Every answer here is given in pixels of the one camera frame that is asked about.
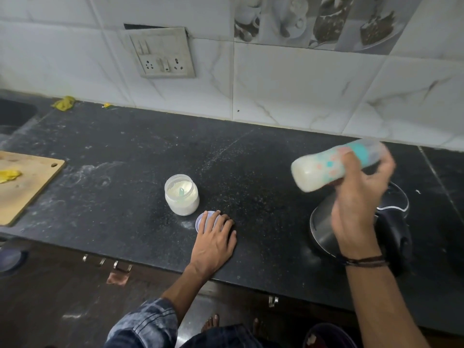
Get person's left hand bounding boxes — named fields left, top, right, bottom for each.
left=188, top=210, right=238, bottom=281

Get person's right hand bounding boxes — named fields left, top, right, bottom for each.
left=330, top=143, right=396, bottom=261

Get lavender round jar lid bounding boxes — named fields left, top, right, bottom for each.
left=195, top=210, right=222, bottom=233

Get steel black electric kettle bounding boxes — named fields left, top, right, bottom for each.
left=309, top=181, right=413, bottom=276

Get glass jar of white powder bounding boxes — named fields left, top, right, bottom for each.
left=164, top=174, right=201, bottom=217

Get clear baby bottle teal print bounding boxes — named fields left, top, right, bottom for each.
left=290, top=145, right=348, bottom=193

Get teal baby bottle cap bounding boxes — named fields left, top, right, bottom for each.
left=346, top=138, right=387, bottom=168

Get person's right forearm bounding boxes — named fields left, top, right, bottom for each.
left=344, top=259, right=430, bottom=348

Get person's left forearm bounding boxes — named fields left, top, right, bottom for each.
left=161, top=264, right=215, bottom=325

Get person's left foot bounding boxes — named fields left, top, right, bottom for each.
left=201, top=314, right=220, bottom=333

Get black wrist bands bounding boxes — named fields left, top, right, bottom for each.
left=339, top=254, right=389, bottom=269

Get blue plaid shirt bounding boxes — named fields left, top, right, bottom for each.
left=103, top=298, right=179, bottom=348

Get purple waste bin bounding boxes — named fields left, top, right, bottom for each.
left=303, top=323, right=358, bottom=348

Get wooden cutting board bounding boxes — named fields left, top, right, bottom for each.
left=0, top=151, right=66, bottom=227

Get clear blue round lid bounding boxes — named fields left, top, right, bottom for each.
left=0, top=248, right=27, bottom=274

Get crumpled yellow cloth scrap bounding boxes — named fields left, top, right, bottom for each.
left=52, top=96, right=76, bottom=112

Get black kitchen sink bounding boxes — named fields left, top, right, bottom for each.
left=0, top=97, right=39, bottom=134

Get grey wall switch socket plate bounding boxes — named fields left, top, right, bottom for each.
left=123, top=27, right=196, bottom=79

